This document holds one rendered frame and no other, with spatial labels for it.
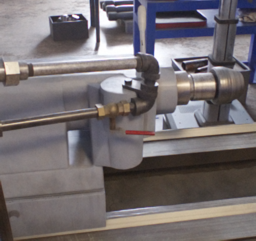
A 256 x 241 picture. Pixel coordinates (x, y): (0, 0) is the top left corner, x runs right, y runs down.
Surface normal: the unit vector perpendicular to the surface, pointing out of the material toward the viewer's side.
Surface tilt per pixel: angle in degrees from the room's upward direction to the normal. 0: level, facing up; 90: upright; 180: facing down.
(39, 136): 70
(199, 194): 7
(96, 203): 90
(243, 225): 0
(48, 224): 90
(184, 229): 0
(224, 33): 90
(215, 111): 90
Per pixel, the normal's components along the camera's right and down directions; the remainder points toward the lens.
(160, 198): 0.29, -0.83
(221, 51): 0.10, 0.48
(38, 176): 0.14, 0.01
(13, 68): 0.45, -0.14
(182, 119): 0.00, -0.87
